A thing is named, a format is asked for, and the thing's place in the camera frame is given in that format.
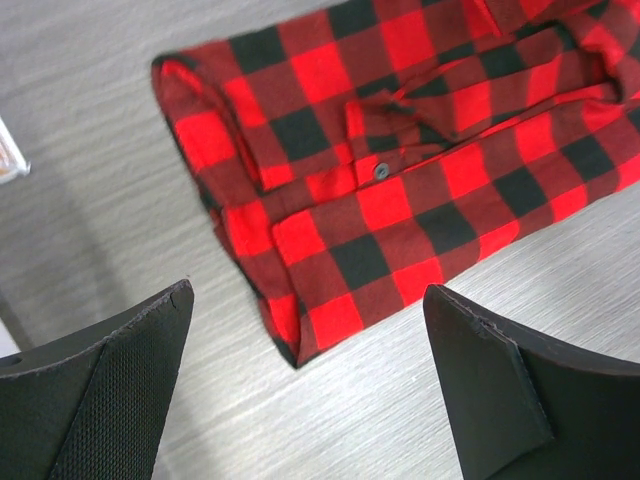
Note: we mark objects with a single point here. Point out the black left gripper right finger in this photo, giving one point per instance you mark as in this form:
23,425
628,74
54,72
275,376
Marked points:
524,405

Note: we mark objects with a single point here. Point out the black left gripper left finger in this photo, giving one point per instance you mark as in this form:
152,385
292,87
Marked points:
93,404

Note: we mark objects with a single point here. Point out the red black plaid shirt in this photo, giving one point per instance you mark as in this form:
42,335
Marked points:
354,156

